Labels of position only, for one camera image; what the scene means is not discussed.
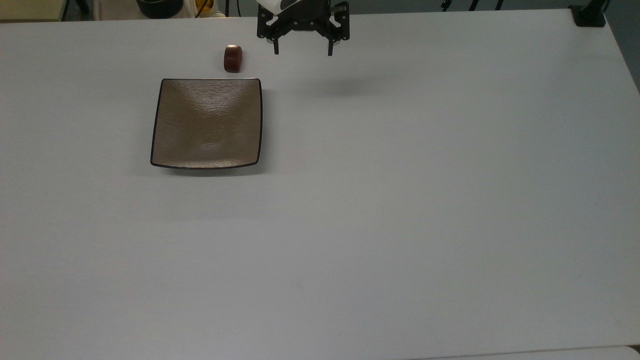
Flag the black table clamp mount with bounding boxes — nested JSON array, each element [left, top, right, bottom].
[[569, 0, 610, 28]]

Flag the square brown ceramic plate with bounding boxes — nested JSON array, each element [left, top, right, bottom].
[[150, 77, 263, 171]]

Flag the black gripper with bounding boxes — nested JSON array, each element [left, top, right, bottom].
[[256, 0, 350, 57]]

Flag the beige flat box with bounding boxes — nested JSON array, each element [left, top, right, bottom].
[[0, 0, 69, 22]]

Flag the small round brown food item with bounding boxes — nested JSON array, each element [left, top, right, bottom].
[[223, 45, 244, 74]]

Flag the black tripod legs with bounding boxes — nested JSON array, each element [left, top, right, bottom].
[[440, 0, 506, 12]]

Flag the black round bucket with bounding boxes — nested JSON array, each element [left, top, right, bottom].
[[136, 0, 184, 20]]

